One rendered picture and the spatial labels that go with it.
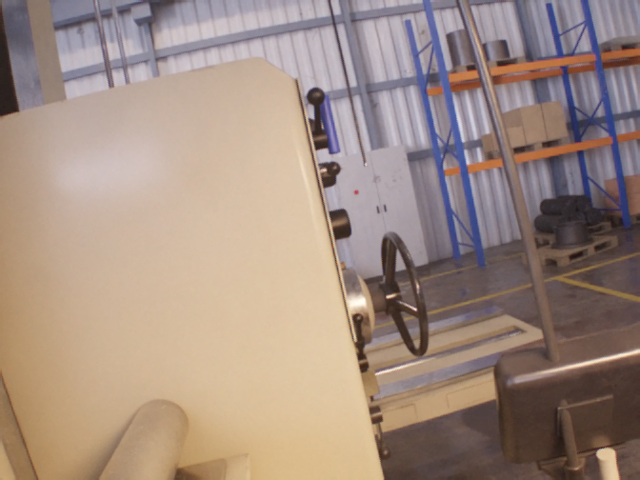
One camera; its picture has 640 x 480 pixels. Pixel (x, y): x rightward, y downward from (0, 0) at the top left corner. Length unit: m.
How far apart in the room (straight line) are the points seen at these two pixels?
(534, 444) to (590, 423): 0.11
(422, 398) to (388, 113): 7.38
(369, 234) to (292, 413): 7.49
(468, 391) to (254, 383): 1.48
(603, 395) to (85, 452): 0.94
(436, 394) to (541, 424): 1.33
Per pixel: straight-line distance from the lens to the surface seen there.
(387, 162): 8.48
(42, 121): 1.00
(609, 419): 1.01
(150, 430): 0.87
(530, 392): 0.91
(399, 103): 9.31
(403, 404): 2.25
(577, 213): 9.15
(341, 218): 1.18
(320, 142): 1.03
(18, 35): 1.57
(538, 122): 8.81
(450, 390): 2.29
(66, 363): 1.02
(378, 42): 9.46
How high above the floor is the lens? 1.64
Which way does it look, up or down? 6 degrees down
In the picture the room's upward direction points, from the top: 12 degrees counter-clockwise
